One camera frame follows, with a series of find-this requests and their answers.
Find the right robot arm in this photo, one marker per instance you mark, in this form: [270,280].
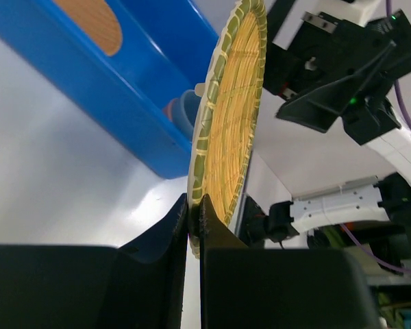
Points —
[386,200]

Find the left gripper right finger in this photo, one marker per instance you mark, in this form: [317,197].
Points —
[243,287]

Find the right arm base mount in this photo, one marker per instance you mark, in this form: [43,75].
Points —
[383,244]

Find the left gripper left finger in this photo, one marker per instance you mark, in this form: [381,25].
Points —
[137,285]

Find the light wooden woven plate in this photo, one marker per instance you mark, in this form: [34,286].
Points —
[97,20]

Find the blue plastic bin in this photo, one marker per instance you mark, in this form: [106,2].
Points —
[166,50]

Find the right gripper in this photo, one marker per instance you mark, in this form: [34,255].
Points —
[335,69]

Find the green-rimmed bamboo woven plate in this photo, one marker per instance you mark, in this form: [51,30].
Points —
[226,119]

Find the blue plastic cup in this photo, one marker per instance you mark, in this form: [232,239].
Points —
[184,112]

